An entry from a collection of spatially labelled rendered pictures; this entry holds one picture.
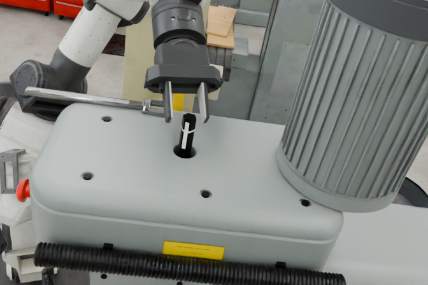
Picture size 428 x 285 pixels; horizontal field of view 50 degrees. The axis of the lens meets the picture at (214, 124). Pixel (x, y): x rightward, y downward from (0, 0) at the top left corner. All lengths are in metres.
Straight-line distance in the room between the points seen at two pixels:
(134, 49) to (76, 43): 1.49
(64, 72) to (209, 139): 0.47
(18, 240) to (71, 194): 1.10
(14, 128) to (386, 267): 0.84
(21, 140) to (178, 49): 0.54
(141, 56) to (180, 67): 1.87
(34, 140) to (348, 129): 0.76
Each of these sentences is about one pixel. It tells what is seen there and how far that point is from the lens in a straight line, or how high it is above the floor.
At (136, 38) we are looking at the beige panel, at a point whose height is 1.26.
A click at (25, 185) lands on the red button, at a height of 1.78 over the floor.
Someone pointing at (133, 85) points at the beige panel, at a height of 0.96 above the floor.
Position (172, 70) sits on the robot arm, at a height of 2.00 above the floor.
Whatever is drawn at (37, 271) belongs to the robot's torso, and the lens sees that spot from 2.02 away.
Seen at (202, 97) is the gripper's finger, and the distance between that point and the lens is 0.73.
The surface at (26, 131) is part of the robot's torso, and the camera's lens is 1.15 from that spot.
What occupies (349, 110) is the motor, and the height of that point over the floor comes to 2.05.
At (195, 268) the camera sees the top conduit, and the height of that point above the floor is 1.80.
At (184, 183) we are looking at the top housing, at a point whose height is 1.89.
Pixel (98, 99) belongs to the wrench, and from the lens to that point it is 0.82.
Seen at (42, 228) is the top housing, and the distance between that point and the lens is 0.72.
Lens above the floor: 2.34
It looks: 34 degrees down
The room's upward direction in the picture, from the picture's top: 11 degrees clockwise
